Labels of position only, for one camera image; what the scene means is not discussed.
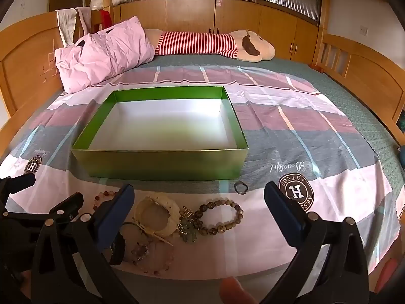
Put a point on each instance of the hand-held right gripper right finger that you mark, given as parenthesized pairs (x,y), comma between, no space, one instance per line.
(284,215)

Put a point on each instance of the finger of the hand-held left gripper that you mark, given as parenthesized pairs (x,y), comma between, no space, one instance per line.
(71,205)
(19,182)

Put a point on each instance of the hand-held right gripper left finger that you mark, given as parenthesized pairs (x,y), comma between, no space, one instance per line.
(115,218)

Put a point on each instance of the black wrist band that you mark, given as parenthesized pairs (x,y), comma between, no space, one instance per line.
(118,250)

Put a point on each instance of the cream bangle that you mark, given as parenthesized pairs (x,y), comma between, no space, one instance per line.
(164,215)

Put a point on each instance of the green cardboard box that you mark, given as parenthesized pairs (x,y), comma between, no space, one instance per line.
(164,126)

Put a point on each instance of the cream hair stick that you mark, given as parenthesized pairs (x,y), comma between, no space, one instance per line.
(152,232)

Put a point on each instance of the plaid printed bedsheet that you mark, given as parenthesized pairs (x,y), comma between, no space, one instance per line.
(316,152)

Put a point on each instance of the gold clip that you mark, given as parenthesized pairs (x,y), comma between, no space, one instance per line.
(186,212)

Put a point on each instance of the green charm pendant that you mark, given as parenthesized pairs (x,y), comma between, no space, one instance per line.
(189,231)

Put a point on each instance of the person's leg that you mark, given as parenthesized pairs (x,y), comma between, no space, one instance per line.
(235,291)

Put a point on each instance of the wooden headboard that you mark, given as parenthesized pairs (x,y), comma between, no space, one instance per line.
(25,63)

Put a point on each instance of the green mattress cover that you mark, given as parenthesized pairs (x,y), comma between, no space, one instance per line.
(348,95)

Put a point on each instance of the pink pillow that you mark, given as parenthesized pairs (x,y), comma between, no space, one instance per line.
(104,53)

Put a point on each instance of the wooden footboard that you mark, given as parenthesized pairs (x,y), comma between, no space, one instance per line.
(364,72)

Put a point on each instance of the hanging clothes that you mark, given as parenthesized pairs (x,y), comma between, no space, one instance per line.
(68,25)

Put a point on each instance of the red cloth item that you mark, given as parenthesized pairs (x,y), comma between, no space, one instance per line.
(105,20)

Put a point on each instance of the striped plush toy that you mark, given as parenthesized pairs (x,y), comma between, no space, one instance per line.
(202,42)

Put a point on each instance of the wooden wall cabinets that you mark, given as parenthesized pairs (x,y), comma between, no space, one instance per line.
(246,22)

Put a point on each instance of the wall socket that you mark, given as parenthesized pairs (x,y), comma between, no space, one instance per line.
(364,31)

